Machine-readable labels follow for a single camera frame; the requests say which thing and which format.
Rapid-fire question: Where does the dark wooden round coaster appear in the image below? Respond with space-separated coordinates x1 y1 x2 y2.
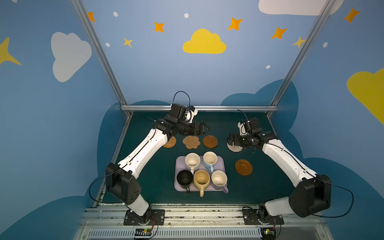
203 135 219 149

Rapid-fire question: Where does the white woven round coaster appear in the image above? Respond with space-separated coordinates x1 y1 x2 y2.
227 144 243 153

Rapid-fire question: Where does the brown wooden round coaster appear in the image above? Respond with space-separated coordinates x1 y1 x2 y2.
235 159 253 176

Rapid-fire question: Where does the white cream mug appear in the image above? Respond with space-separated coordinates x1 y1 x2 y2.
185 153 201 175

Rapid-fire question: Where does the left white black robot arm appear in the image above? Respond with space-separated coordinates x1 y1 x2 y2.
106 119 210 218

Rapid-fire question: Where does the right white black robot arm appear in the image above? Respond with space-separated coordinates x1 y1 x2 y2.
227 132 332 221

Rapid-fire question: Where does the flower shaped cork coaster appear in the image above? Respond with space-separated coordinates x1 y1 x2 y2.
183 136 201 150

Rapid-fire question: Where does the woven rattan round coaster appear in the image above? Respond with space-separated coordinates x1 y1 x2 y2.
163 137 177 149

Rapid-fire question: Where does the light blue mug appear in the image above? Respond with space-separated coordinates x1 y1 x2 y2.
203 152 218 173

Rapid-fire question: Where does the yellow mug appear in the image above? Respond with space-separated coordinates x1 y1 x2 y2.
193 170 211 197

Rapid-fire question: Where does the lavender mug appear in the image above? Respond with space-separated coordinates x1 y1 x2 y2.
211 170 229 194

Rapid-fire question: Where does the lavender plastic tray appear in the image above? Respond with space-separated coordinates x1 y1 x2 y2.
174 156 229 194

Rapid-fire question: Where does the black mug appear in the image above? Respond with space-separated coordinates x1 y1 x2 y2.
177 170 193 195

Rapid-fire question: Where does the right small circuit board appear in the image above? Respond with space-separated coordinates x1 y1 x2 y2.
261 228 277 240

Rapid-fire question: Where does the small circuit board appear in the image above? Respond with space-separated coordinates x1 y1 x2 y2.
261 228 277 240
134 228 153 240

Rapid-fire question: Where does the left small circuit board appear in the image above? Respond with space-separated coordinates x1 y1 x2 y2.
134 228 153 240

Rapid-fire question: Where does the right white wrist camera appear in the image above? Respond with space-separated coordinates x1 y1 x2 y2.
238 118 263 136

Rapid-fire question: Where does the aluminium frame rail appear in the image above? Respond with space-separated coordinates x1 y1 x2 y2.
121 105 278 112

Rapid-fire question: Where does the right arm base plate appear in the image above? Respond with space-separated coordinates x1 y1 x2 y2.
242 207 284 225

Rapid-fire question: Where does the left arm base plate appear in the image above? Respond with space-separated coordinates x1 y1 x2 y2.
123 208 165 226

